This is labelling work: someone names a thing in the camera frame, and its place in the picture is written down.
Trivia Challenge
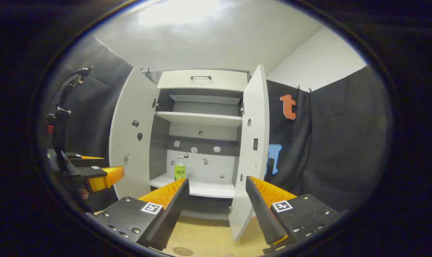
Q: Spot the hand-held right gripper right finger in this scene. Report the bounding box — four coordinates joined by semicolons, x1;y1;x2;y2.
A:
245;176;341;255

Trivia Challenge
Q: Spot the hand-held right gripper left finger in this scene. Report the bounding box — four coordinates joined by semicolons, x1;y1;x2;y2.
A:
85;177;190;251

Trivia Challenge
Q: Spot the white cabinet door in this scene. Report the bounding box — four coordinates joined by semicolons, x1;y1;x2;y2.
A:
229;64;270;242
109;68;161;200

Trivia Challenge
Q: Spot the clear plastic bottle green label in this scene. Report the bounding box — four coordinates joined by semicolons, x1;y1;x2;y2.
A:
174;154;187;181

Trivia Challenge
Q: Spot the white cabinet shelf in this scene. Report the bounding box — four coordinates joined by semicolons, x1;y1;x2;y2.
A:
150;173;236;198
155;111;243;127

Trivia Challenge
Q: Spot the white and grey cabinet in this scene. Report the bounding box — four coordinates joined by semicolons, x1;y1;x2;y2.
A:
150;69;251;220

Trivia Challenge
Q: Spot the black backdrop cloth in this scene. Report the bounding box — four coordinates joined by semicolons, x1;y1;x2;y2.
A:
41;36;393;215

